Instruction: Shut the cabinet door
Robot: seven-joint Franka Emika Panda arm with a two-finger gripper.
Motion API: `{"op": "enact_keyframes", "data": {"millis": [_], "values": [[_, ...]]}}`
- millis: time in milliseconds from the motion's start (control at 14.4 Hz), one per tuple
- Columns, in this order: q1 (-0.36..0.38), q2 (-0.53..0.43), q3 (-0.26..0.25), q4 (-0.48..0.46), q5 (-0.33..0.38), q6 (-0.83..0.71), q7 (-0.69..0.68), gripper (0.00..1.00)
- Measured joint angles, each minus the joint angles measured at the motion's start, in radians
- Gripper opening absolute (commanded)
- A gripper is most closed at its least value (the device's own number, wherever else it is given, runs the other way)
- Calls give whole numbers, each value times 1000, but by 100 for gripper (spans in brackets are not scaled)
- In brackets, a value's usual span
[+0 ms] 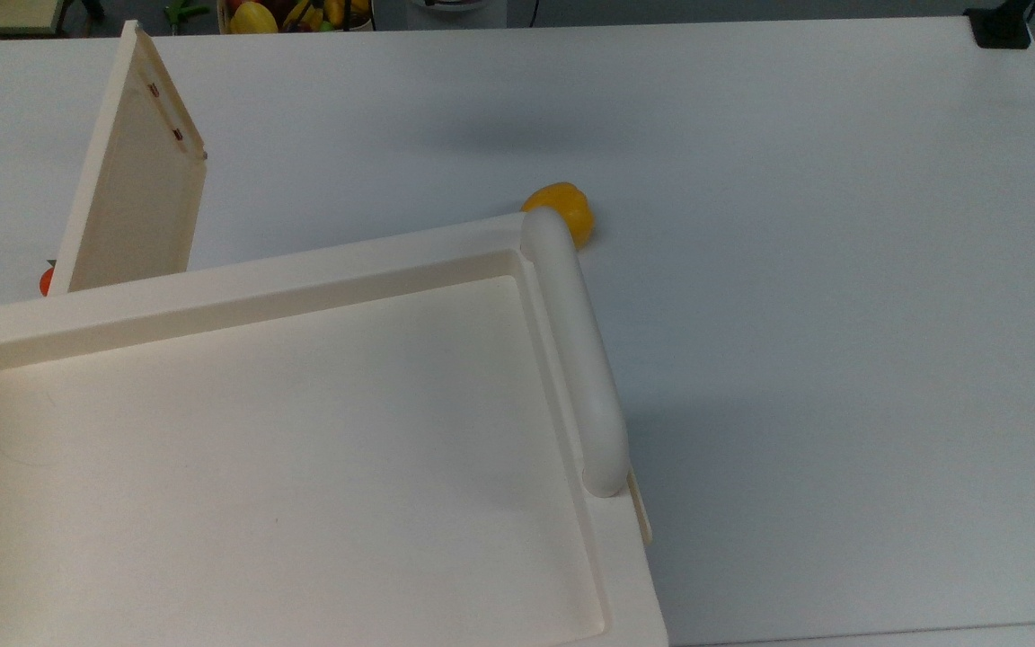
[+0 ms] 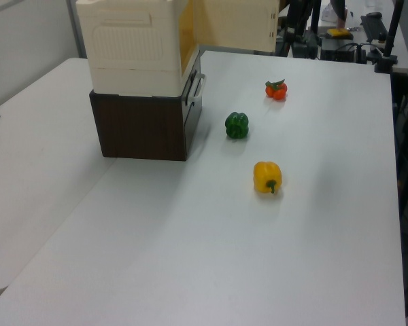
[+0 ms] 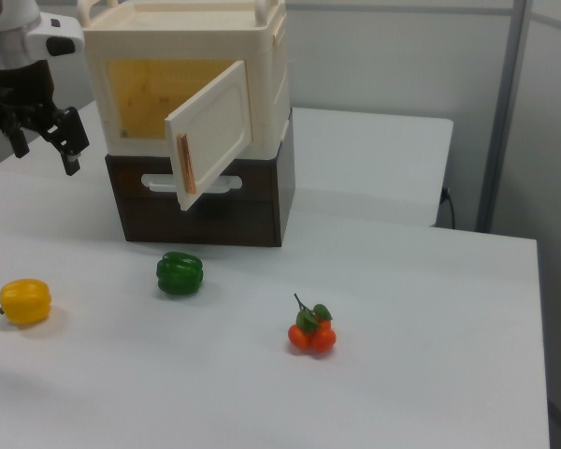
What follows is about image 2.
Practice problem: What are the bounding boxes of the cream cabinet door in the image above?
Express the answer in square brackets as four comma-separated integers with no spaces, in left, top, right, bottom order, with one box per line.
[192,0,280,53]

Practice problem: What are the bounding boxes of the green bell pepper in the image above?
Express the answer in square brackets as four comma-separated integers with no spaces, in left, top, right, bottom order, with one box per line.
[224,111,250,140]

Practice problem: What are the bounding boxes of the yellow bell pepper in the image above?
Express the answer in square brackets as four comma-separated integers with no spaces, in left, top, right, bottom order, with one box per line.
[253,161,283,195]

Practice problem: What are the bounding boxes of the dark brown wooden drawer box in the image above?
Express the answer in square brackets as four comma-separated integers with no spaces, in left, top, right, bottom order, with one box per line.
[89,51,204,162]

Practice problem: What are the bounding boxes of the orange tomatoes with green leaves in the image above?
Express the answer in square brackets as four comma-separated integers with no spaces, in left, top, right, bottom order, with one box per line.
[265,77,288,101]

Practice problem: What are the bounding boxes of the black tripod stand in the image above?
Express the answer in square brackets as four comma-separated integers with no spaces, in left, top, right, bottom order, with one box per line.
[275,0,324,60]

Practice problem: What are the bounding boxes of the black equipment box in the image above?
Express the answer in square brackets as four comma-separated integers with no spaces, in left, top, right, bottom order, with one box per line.
[320,38,365,64]

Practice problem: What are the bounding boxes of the yellow block on black base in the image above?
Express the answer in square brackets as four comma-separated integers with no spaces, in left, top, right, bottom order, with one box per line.
[326,27,354,40]

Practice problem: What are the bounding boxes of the person leg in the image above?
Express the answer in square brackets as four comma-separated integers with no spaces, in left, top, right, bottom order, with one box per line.
[329,0,348,30]

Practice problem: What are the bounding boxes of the black computer keyboard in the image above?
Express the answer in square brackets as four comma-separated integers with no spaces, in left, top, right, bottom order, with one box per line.
[360,14,389,43]

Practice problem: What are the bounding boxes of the black pole with table clamp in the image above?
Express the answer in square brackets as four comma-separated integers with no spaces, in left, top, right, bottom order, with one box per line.
[375,0,405,74]

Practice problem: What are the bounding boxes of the white U-shaped drawer handle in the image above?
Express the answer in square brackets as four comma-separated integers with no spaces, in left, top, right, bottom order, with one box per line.
[182,72,207,103]

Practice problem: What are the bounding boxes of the cream plastic tray with handle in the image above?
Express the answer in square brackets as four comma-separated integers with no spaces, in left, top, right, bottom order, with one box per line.
[75,0,201,98]

